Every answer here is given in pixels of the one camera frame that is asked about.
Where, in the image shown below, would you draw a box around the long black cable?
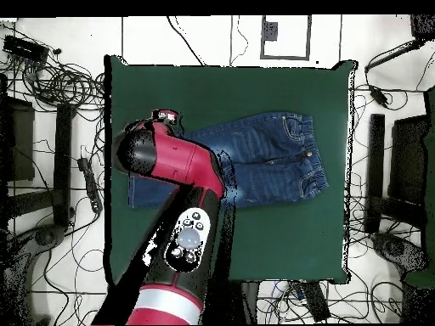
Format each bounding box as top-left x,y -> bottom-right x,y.
165,14 -> 207,67

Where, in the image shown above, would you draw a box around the black rod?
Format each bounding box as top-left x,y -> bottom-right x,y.
364,37 -> 427,73

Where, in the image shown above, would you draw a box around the grey square plate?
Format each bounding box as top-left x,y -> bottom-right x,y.
262,20 -> 280,42

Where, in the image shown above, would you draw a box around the black electronics box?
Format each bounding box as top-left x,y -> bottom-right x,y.
2,34 -> 50,65

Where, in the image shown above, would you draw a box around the grey rectangular frame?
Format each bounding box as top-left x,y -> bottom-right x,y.
260,14 -> 312,61

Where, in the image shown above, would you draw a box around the black power adapter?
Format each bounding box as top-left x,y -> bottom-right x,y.
368,84 -> 390,108

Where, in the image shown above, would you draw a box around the dark green table cloth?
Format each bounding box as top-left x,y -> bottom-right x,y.
103,53 -> 358,286

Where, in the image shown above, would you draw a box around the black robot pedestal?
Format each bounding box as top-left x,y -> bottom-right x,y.
241,280 -> 260,324

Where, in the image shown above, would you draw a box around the black flat device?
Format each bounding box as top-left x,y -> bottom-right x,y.
301,280 -> 331,323

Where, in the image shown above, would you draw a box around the dark flat panel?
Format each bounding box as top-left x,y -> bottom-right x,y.
0,96 -> 36,183
387,114 -> 430,206

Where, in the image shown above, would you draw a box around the tangled black cable coil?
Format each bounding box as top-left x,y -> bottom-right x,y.
20,55 -> 106,113

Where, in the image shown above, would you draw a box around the black stand bar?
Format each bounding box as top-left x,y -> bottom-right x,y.
364,113 -> 387,234
52,102 -> 73,228

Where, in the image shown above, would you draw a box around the blue denim jeans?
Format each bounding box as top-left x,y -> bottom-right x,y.
127,111 -> 330,210

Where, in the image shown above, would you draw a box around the black corner box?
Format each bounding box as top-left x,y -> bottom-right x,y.
410,14 -> 435,40

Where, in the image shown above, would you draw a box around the grey stand base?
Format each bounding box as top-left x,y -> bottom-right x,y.
370,232 -> 430,273
33,224 -> 66,248

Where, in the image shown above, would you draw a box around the black power strip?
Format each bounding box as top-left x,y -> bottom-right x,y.
76,156 -> 104,214

